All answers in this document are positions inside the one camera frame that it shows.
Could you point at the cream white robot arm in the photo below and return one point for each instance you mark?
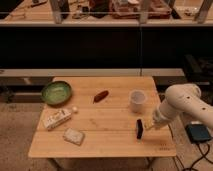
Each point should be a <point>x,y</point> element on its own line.
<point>181,98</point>

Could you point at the white printed carton box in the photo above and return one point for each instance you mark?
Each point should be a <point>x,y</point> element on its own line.
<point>56,119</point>

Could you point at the red tray on shelf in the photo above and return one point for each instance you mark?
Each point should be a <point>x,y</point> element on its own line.
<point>131,9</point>

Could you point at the wooden table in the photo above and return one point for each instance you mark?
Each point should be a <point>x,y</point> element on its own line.
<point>109,125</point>

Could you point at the translucent white plastic cup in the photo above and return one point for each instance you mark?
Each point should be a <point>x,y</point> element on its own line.
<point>137,98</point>

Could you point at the green ceramic bowl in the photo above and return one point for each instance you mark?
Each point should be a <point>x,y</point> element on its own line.
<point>56,93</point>

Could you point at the black foot pedal box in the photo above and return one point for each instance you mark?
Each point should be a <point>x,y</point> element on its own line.
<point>197,133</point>

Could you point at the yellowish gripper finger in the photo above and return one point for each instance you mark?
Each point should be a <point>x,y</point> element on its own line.
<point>148,125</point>

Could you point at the brown sausage-shaped object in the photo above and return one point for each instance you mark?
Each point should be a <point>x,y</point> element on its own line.
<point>100,96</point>

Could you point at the cream white gripper body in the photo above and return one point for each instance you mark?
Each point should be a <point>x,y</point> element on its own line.
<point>162,117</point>

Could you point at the small white ball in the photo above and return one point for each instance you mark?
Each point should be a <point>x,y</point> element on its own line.
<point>74,109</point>

